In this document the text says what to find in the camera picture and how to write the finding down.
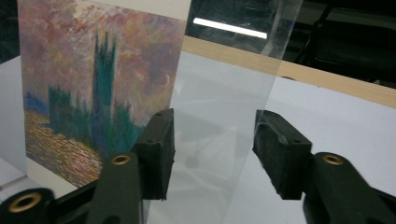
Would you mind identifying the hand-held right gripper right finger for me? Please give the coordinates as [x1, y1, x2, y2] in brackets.
[252, 109, 396, 224]

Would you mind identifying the dark room equipment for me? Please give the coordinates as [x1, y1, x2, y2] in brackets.
[295, 0, 396, 90]

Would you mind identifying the clear acrylic picture frame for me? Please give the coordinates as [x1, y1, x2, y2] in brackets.
[17, 0, 303, 224]

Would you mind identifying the colourful painting print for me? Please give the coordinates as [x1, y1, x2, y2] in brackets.
[17, 0, 192, 189]

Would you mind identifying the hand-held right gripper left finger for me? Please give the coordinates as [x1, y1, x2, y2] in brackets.
[85, 107, 176, 224]

